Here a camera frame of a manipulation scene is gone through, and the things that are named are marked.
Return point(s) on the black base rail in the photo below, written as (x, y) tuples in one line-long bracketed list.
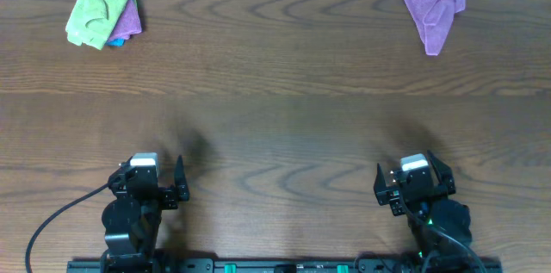
[(362, 265)]

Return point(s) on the purple folded cloth in stack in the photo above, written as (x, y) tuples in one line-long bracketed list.
[(98, 23)]

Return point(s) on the blue folded cloth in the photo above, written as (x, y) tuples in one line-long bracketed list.
[(127, 25)]

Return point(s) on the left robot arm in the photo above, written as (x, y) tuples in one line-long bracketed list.
[(132, 220)]

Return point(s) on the purple microfiber cloth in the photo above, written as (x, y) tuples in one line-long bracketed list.
[(433, 20)]

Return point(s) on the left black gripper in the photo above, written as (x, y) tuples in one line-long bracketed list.
[(151, 195)]

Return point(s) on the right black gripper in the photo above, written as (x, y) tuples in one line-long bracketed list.
[(415, 193)]

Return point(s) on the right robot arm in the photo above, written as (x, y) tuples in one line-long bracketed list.
[(441, 230)]

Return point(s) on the green folded cloth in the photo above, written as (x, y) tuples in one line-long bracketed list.
[(92, 22)]

